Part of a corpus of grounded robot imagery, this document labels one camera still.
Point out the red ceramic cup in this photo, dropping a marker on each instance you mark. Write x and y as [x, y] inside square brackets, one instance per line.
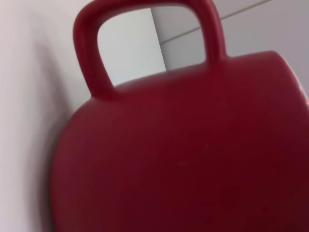
[181, 145]

